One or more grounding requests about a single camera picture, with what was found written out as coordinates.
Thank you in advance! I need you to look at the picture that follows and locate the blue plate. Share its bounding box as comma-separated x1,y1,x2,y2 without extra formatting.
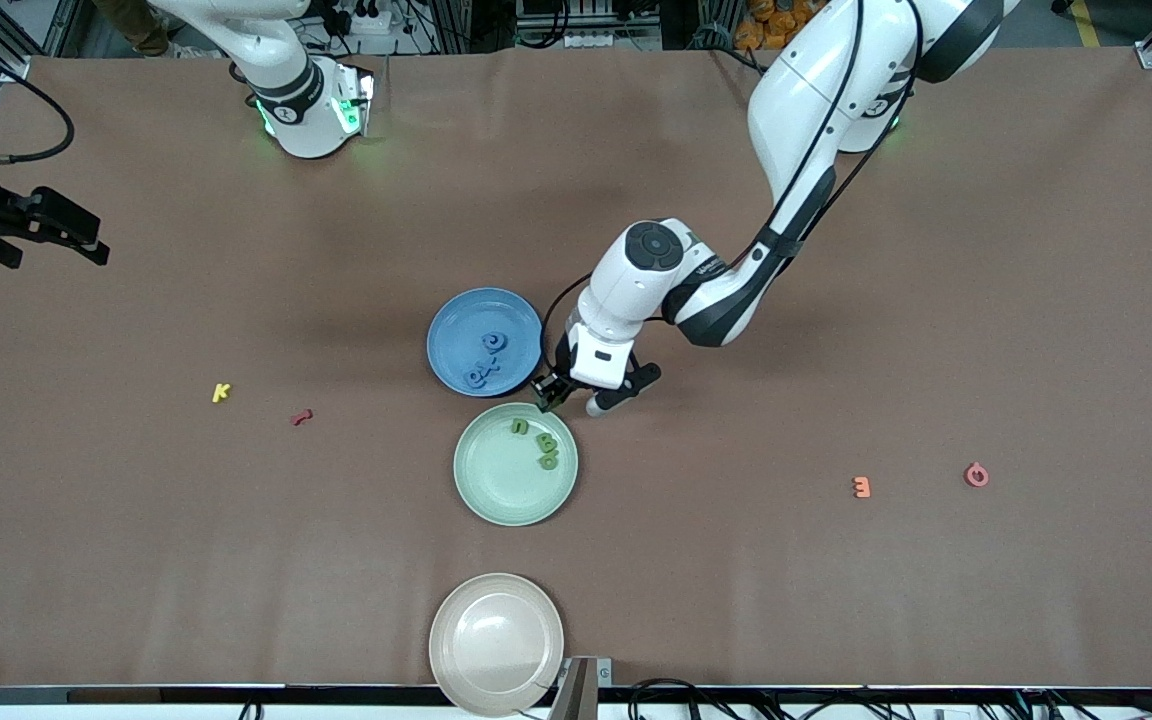
427,287,545,398

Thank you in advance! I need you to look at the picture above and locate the light green plate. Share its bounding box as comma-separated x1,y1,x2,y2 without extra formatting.
453,402,580,528

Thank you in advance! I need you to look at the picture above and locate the person leg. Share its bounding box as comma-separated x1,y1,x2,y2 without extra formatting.
91,0,199,59

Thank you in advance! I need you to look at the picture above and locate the brown table cover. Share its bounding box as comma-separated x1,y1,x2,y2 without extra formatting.
0,45,1152,691

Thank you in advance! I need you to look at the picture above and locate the beige plate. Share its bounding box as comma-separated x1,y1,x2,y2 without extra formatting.
428,572,566,718

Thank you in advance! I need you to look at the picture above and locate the white power strip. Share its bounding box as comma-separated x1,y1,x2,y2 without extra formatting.
564,25,664,53
321,0,402,39

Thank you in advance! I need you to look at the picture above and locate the pile of oranges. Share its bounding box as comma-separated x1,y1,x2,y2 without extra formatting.
733,0,817,51

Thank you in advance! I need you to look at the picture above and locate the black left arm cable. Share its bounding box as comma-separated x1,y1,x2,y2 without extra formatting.
541,278,595,381

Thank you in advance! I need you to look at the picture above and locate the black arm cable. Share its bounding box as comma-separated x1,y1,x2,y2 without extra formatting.
541,278,595,381
0,28,77,166

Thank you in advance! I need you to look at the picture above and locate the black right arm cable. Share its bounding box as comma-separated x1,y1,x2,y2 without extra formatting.
0,28,77,166

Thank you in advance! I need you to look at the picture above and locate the grey metal post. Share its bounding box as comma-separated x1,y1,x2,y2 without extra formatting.
549,655,614,720

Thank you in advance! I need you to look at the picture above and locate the black floor cable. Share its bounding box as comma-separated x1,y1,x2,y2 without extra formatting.
626,678,702,720

